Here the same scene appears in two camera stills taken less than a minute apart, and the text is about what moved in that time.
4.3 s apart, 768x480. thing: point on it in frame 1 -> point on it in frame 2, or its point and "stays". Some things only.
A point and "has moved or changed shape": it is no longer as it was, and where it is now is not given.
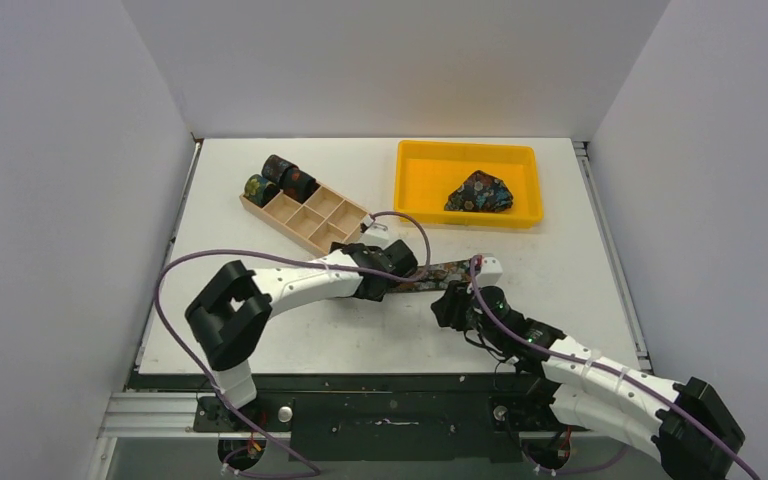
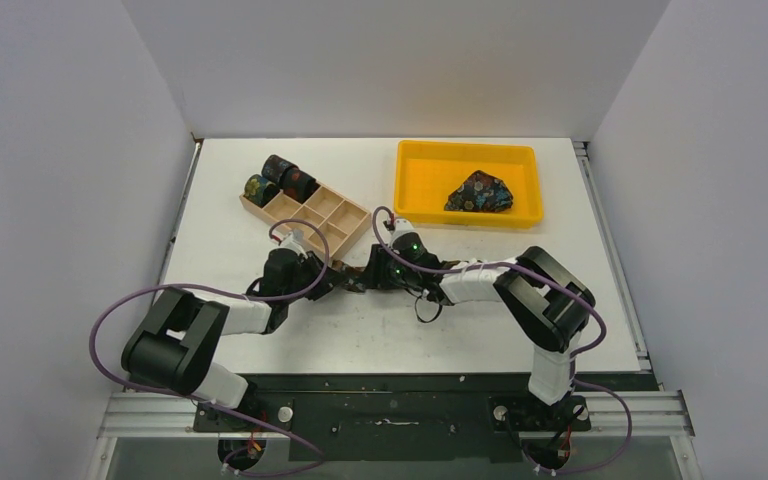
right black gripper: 454,304 -> 370,272
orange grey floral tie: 438,276 has moved or changed shape
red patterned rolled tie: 297,184 stays
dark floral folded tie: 481,192 stays
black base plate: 372,416 stays
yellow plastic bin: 429,172 stays
